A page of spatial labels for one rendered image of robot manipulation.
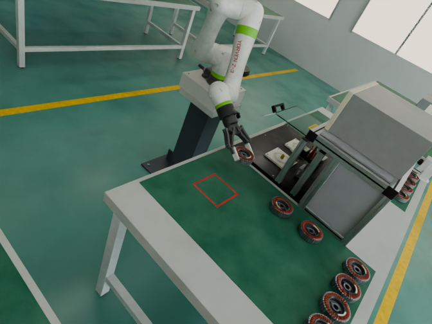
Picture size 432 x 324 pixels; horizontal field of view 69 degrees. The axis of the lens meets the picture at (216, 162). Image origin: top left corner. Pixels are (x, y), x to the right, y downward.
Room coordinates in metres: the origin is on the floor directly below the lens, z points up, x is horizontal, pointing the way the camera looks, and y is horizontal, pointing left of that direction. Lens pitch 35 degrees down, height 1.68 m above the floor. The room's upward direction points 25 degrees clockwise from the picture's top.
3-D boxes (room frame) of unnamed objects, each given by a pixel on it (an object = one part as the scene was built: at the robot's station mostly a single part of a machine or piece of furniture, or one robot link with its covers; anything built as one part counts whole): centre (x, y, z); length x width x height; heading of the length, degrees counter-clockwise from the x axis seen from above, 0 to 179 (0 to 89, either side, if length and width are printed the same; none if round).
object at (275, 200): (1.17, -0.37, 0.77); 0.11 x 0.11 x 0.04
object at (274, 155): (1.57, -0.33, 0.78); 0.15 x 0.15 x 0.01; 63
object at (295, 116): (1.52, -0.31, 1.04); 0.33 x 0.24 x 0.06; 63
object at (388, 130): (1.52, -0.67, 1.22); 0.44 x 0.39 x 0.20; 153
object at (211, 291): (1.57, -0.61, 0.72); 2.20 x 1.01 x 0.05; 153
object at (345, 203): (1.21, -0.60, 0.91); 0.28 x 0.03 x 0.32; 63
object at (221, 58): (1.99, 0.23, 1.01); 0.16 x 0.13 x 0.19; 109
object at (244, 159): (1.33, -0.11, 0.84); 0.11 x 0.11 x 0.04
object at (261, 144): (1.67, -0.40, 0.76); 0.64 x 0.47 x 0.02; 153
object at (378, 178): (1.53, -0.67, 1.09); 0.68 x 0.44 x 0.05; 153
